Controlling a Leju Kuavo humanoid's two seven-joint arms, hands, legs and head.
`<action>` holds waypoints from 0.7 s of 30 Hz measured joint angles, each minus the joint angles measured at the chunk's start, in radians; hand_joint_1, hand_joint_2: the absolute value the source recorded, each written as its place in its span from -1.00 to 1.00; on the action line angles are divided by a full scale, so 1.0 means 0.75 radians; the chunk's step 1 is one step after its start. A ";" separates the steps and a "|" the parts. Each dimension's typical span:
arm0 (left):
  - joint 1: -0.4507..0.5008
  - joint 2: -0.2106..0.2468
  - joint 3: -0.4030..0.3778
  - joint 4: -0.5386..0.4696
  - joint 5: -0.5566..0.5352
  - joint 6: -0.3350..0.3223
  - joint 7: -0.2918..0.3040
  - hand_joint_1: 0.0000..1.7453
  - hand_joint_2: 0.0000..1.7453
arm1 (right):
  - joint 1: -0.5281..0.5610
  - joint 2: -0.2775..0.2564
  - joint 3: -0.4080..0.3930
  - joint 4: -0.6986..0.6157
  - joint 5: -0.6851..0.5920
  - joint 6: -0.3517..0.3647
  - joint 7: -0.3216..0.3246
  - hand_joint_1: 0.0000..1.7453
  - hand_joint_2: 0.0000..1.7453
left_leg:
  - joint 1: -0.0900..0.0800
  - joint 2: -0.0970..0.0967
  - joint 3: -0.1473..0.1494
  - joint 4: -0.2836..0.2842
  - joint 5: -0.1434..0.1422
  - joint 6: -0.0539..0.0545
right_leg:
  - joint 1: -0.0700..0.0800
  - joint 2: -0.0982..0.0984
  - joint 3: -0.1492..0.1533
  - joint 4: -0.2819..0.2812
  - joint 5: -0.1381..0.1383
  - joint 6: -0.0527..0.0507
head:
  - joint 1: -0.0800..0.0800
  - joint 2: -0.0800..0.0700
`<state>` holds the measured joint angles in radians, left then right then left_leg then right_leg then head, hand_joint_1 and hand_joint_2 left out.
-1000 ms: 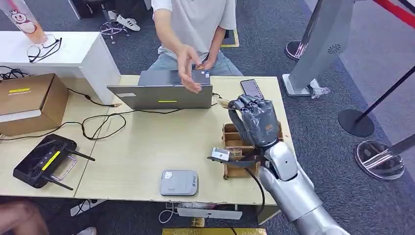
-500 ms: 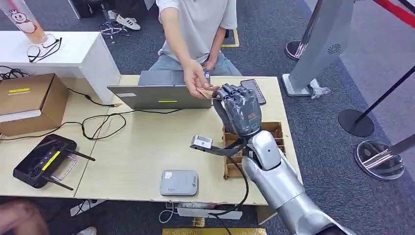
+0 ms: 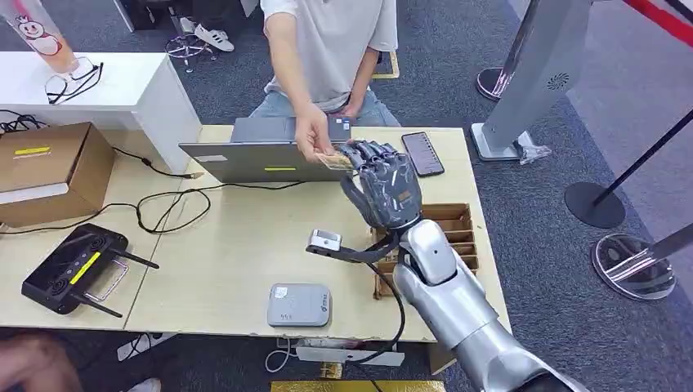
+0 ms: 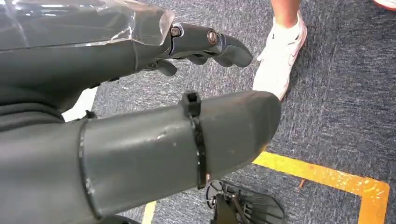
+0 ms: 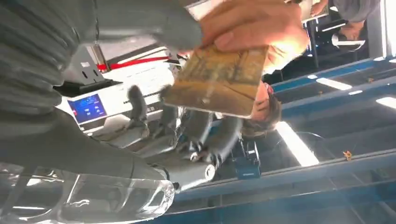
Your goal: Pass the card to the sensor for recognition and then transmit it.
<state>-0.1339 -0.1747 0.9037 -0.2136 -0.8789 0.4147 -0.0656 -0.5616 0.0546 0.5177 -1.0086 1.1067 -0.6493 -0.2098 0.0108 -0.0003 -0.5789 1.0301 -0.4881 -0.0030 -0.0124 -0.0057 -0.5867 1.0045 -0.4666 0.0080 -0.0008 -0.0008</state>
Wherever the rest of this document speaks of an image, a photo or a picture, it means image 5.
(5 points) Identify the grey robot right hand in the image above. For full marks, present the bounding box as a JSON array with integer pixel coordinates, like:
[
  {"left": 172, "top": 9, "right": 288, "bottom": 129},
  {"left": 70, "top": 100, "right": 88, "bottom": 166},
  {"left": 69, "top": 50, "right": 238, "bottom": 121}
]
[{"left": 0, "top": 0, "right": 246, "bottom": 190}]

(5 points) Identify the clear plastic wrist cover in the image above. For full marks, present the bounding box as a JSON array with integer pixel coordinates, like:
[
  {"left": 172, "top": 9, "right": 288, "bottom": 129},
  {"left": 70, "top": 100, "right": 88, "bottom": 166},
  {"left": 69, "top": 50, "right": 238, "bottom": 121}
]
[{"left": 0, "top": 163, "right": 176, "bottom": 224}]

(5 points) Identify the white machine with blue screen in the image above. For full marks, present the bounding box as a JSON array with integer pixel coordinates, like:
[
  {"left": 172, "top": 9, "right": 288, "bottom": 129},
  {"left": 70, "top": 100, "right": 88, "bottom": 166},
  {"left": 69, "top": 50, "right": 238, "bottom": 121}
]
[{"left": 56, "top": 43, "right": 186, "bottom": 137}]

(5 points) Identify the red barrier belt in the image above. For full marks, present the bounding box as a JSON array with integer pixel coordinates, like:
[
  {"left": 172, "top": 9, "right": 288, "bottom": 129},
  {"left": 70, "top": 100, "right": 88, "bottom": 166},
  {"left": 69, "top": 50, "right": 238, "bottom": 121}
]
[{"left": 96, "top": 56, "right": 170, "bottom": 71}]

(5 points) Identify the small blue device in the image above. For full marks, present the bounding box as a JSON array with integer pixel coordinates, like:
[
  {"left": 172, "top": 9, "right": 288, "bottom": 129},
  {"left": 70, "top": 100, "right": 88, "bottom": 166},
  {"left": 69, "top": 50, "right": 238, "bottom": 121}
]
[{"left": 231, "top": 140, "right": 262, "bottom": 181}]

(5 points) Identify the person's right hand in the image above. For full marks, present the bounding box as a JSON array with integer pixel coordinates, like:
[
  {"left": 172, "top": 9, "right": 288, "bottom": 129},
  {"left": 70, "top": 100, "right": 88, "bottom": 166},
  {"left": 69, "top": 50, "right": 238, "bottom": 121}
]
[{"left": 198, "top": 0, "right": 311, "bottom": 76}]

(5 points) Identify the distant person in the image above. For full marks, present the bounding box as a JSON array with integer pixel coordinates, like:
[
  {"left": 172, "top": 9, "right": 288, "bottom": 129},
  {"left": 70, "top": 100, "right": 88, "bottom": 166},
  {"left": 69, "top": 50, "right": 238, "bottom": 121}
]
[{"left": 309, "top": 0, "right": 382, "bottom": 42}]

